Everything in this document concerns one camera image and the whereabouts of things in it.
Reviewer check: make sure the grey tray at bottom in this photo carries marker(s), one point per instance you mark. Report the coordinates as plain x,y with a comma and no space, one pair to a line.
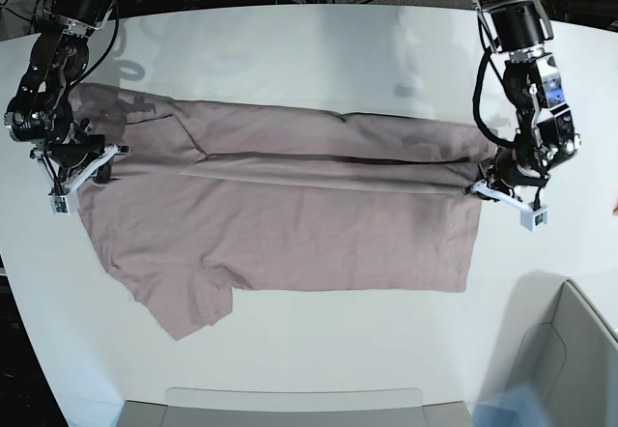
205,407

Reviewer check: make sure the mauve pink T-shirt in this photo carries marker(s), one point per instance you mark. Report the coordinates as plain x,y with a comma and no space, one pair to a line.
217,196

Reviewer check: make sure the grey bin at right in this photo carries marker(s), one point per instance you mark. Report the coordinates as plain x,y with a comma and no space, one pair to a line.
565,372

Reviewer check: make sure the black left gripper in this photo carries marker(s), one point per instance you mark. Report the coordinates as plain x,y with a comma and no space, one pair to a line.
502,172

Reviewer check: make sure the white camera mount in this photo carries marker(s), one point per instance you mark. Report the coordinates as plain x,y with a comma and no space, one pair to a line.
532,214
63,196

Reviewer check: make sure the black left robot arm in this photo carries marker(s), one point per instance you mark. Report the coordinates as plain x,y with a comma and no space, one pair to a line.
546,135

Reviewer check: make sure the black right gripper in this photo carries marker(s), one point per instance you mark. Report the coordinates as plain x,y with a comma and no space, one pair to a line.
66,156

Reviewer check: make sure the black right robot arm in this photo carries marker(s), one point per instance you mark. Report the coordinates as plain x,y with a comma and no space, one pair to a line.
39,113

